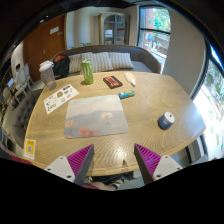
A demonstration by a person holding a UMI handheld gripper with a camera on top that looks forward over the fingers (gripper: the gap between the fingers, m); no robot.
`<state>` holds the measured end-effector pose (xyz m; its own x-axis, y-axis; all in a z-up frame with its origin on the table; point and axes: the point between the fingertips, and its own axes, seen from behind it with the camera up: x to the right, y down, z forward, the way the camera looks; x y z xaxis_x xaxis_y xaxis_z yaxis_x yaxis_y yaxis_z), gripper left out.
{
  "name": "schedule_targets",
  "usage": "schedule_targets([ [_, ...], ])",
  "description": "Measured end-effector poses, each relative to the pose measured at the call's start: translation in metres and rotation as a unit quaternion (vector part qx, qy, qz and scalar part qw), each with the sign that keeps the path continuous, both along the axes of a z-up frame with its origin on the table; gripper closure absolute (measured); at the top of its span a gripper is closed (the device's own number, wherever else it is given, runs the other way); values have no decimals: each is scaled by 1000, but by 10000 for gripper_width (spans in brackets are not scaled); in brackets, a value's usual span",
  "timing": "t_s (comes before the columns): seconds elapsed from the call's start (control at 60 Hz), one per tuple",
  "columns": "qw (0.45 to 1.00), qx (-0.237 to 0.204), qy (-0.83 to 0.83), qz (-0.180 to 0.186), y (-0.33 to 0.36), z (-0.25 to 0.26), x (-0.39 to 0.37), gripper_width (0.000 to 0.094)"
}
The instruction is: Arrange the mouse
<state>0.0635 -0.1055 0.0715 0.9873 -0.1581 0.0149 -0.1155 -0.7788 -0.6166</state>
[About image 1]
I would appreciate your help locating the white sticker sheet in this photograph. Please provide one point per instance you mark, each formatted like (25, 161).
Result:
(59, 97)

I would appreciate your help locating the green drink can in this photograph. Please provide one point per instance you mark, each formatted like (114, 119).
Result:
(87, 71)

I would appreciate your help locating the clear plastic shaker bottle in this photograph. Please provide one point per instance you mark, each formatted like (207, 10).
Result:
(47, 74)

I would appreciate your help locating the wooden glass cabinet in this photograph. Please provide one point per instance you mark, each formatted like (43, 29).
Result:
(113, 28)

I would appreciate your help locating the striped cushion right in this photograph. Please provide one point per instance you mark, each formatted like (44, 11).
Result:
(120, 60)

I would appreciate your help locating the teal small box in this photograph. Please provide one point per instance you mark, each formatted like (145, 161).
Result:
(126, 94)

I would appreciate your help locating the striped cushion middle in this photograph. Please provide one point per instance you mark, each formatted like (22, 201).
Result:
(100, 61)

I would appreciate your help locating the white chair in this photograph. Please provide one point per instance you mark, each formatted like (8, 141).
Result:
(22, 79)

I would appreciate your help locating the black backpack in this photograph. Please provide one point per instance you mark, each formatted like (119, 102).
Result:
(61, 66)

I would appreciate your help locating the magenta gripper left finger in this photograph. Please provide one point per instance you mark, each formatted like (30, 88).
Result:
(73, 168)

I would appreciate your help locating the striped cushion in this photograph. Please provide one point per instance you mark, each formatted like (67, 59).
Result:
(76, 61)
(120, 60)
(100, 61)

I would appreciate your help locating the white computer mouse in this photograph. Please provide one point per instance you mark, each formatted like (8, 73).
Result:
(130, 78)

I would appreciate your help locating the floral painted mouse pad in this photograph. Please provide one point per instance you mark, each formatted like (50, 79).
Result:
(95, 116)

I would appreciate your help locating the black and red notebook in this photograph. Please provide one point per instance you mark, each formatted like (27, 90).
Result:
(112, 82)

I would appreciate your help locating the yellow QR code sticker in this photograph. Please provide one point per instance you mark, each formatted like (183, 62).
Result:
(30, 146)

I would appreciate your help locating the grey tufted chair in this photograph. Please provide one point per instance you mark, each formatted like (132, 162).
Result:
(22, 116)

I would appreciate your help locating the striped cushion left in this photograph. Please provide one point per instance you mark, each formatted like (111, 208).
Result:
(76, 61)

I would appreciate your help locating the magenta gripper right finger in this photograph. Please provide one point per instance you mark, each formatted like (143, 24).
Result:
(153, 166)

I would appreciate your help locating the brown wooden door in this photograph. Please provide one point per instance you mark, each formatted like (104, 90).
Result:
(43, 44)

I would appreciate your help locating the grey curved sofa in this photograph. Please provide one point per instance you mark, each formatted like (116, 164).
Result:
(142, 60)

